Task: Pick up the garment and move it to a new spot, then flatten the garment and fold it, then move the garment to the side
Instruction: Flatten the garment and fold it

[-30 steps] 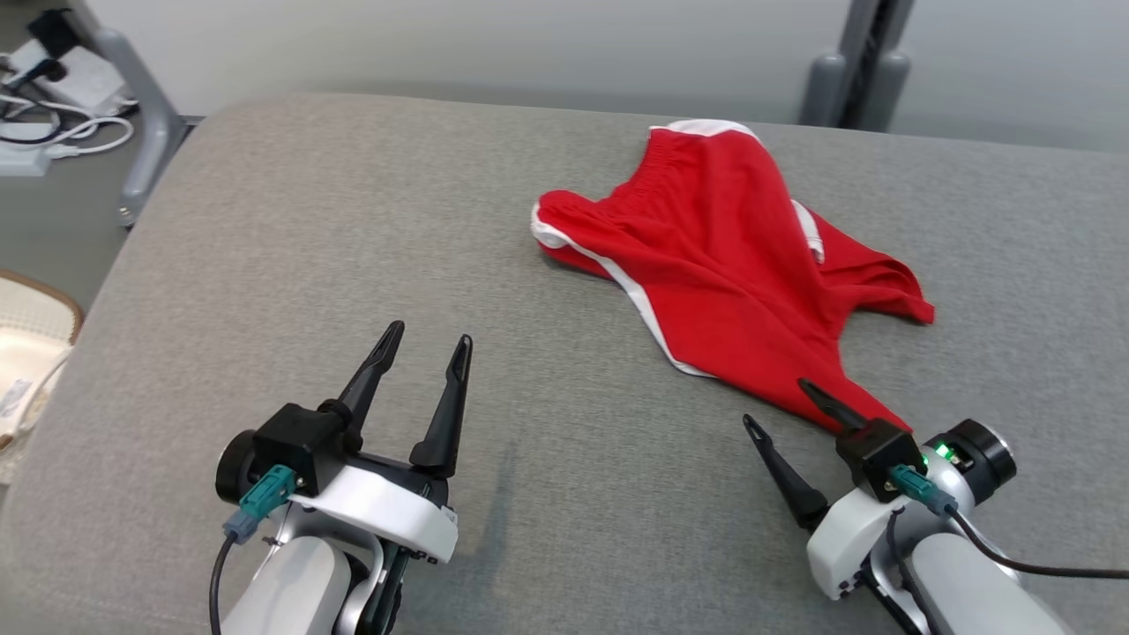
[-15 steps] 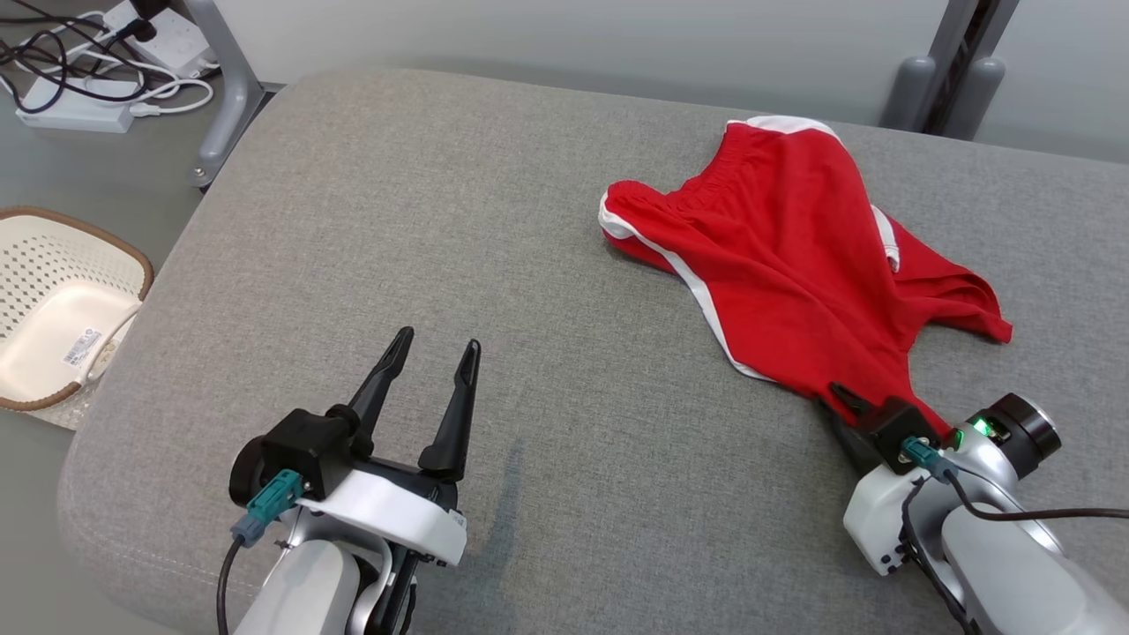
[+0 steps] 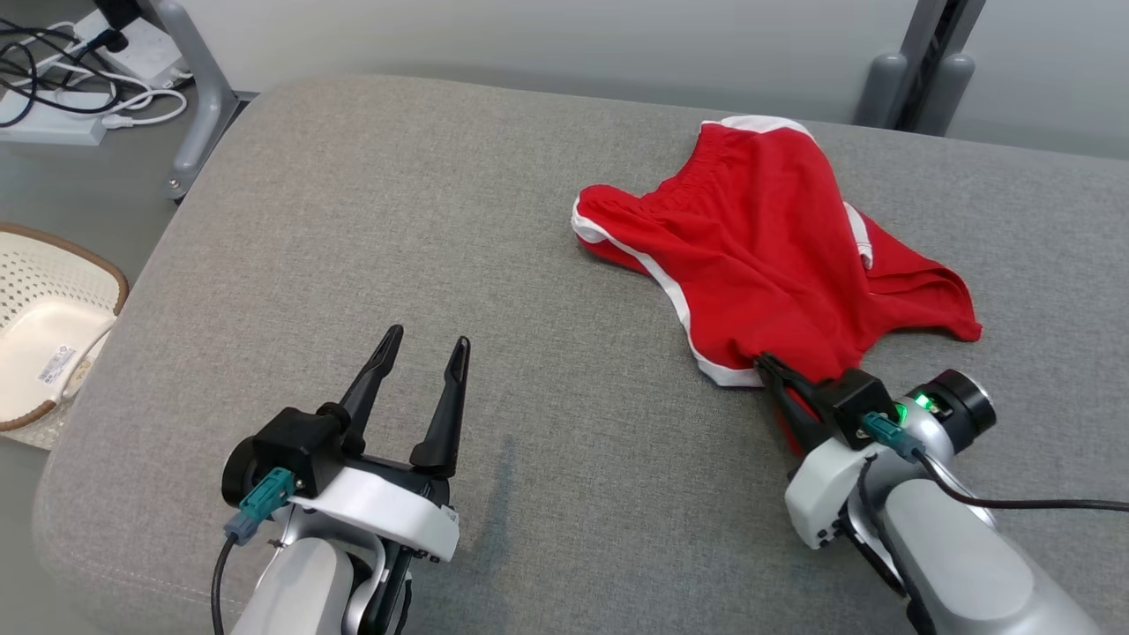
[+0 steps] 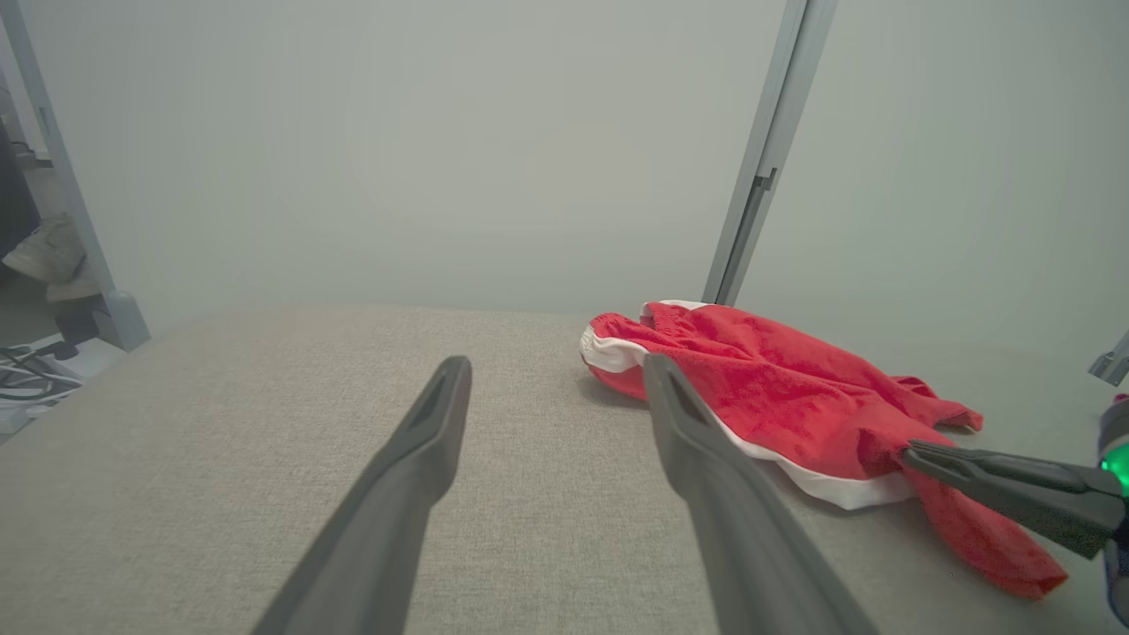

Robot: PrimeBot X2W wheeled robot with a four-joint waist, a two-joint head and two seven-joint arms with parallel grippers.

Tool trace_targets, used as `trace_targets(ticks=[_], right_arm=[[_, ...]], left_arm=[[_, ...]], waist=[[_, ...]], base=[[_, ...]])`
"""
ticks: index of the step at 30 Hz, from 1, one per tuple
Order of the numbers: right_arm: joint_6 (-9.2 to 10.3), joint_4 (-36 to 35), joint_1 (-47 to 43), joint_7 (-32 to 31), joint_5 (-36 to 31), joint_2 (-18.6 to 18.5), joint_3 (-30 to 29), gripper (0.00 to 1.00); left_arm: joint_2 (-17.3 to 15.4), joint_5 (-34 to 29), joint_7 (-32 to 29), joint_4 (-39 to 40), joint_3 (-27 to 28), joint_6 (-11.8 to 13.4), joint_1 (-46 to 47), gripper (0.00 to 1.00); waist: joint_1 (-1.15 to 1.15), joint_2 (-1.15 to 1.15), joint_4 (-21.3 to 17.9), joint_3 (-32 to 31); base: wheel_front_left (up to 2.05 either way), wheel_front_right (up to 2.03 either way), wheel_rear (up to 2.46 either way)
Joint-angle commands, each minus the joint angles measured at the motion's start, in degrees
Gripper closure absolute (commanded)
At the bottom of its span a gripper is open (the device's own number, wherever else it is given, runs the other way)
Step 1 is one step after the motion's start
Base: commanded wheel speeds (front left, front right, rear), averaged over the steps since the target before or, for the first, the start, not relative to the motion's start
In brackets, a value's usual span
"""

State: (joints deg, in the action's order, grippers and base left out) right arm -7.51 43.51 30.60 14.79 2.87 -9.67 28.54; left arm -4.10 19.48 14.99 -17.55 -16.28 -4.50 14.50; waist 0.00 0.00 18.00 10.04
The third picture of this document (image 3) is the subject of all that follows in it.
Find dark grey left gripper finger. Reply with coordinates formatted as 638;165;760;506
410;336;471;477
340;325;405;455

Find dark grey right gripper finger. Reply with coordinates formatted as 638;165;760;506
764;375;832;455
756;353;826;398

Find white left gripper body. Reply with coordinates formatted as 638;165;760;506
287;454;461;565

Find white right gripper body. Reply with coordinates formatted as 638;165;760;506
784;432;893;549

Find red shorts with white trim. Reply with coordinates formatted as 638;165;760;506
572;116;983;455

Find cream plastic laundry basket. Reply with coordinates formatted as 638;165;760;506
0;222;130;451

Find white power strip with plugs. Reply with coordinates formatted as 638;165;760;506
75;9;191;89

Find long white power strip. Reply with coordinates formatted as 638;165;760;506
0;88;107;146

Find black plug adapter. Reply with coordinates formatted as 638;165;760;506
93;0;142;32

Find right black cable teal connector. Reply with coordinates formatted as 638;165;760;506
860;412;1129;512

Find black cable teal connector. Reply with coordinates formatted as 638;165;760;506
210;468;296;635
860;412;1129;512

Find left black cable teal connector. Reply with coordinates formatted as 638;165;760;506
210;468;296;635

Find grey partition post with foot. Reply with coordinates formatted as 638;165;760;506
146;0;257;199

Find grey metal partition post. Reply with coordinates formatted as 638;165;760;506
854;0;987;138

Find white power cable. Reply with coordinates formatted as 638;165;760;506
35;53;188;131

